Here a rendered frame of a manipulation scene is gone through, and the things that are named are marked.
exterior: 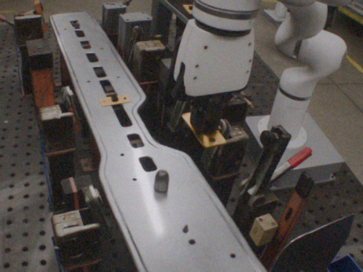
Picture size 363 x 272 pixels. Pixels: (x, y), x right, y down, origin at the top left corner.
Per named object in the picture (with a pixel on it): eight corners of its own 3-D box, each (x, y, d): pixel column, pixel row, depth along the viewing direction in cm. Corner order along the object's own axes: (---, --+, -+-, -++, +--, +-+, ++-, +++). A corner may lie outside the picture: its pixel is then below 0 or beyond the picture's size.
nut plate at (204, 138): (180, 115, 62) (181, 109, 62) (201, 111, 64) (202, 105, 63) (204, 149, 57) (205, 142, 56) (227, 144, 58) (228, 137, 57)
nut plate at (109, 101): (102, 107, 104) (102, 103, 104) (98, 99, 107) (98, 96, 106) (131, 102, 108) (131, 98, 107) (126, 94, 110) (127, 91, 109)
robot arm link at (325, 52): (284, 77, 134) (301, 16, 119) (332, 97, 128) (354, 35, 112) (273, 90, 126) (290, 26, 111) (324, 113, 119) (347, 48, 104)
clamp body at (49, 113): (45, 195, 116) (30, 103, 94) (81, 188, 121) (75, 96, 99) (50, 217, 110) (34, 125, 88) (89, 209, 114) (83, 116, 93)
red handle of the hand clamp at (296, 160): (242, 185, 78) (303, 140, 77) (245, 190, 79) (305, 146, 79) (253, 199, 75) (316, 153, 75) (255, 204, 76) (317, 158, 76)
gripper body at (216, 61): (241, 4, 53) (228, 70, 60) (176, 6, 49) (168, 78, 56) (272, 26, 48) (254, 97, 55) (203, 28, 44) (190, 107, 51)
